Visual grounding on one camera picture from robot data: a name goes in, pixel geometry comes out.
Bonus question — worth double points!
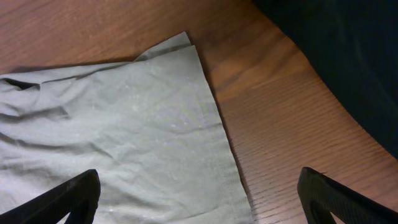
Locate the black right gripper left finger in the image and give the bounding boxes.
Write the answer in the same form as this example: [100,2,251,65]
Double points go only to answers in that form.
[1,169,101,224]

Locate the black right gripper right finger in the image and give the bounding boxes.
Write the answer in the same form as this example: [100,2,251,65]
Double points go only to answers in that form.
[297,167,397,224]

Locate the khaki shorts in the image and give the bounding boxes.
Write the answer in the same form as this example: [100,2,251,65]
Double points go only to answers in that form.
[1,33,252,223]

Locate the black garment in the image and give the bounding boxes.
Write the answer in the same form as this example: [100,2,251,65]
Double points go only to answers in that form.
[255,0,397,156]

